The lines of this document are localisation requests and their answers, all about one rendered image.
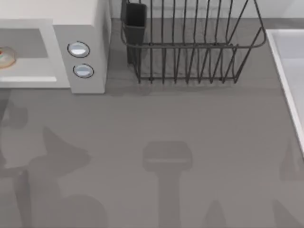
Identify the round silver microwave knob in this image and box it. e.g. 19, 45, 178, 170
72, 63, 95, 79
67, 40, 91, 58

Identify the black cutlery holder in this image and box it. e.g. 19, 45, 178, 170
120, 0, 148, 64

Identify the pale microwave oven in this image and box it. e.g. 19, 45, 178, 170
0, 0, 112, 95

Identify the white sink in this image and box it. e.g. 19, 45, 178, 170
265, 28, 304, 159

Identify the frosted sprinkled doughnut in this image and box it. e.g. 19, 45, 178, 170
0, 46, 17, 70

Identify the dark wire dish rack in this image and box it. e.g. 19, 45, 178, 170
120, 0, 267, 85

